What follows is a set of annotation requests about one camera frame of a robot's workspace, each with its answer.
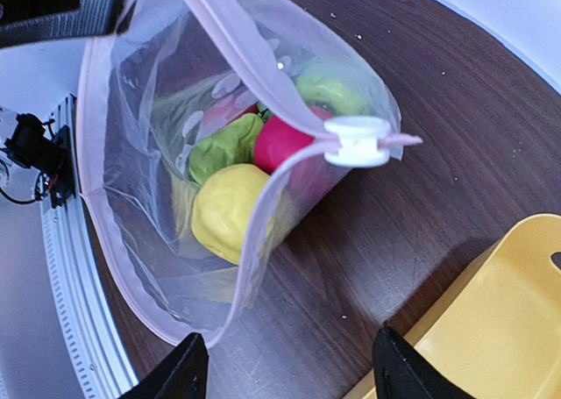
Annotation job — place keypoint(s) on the yellow plastic basket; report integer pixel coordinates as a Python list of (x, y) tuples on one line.
[(495, 332)]

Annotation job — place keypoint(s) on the red toy pepper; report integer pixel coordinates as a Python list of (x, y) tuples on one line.
[(222, 113)]

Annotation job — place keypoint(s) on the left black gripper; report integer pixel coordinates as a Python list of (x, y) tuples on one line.
[(31, 21)]

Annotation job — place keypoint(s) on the yellow toy lemon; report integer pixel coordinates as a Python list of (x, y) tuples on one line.
[(223, 207)]

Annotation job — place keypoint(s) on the front aluminium rail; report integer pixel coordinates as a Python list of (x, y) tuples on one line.
[(95, 349)]

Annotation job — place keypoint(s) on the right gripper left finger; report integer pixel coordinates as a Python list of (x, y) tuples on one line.
[(183, 374)]

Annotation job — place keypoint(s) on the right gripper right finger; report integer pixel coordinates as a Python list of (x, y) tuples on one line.
[(400, 371)]

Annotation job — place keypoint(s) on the light green toy squash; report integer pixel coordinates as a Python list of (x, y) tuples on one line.
[(232, 145)]

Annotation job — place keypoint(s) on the small red toy tomato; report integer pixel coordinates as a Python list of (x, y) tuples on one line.
[(277, 142)]

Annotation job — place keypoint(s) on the clear zip top bag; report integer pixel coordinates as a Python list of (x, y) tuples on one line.
[(206, 131)]

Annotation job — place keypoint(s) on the green toy apple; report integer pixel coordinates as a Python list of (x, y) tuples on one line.
[(330, 95)]

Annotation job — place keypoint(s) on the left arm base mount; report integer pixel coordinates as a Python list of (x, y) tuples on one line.
[(34, 144)]

